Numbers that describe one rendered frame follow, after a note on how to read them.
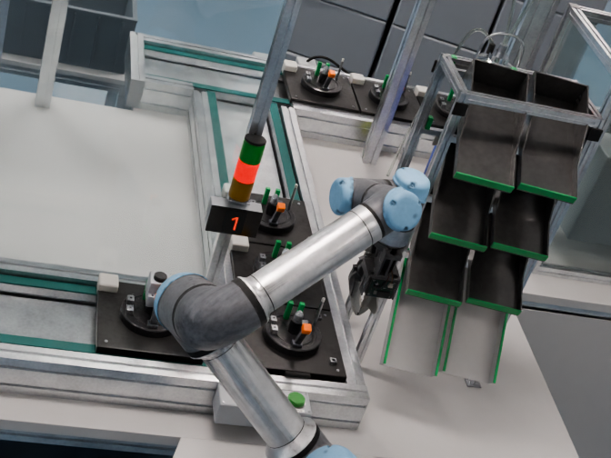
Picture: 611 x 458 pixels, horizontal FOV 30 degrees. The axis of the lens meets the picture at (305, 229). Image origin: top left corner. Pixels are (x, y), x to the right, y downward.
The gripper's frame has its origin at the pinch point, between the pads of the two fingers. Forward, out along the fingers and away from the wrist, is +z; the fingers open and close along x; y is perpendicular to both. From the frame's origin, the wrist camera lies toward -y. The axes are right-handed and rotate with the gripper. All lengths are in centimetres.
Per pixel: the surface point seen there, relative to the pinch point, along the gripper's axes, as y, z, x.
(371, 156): -128, 35, 39
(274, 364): -8.8, 26.2, -10.5
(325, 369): -9.4, 26.2, 2.1
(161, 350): -9.0, 26.3, -36.6
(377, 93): -151, 23, 42
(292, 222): -66, 24, 1
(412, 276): -17.4, 2.1, 17.0
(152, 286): -17.9, 15.8, -40.6
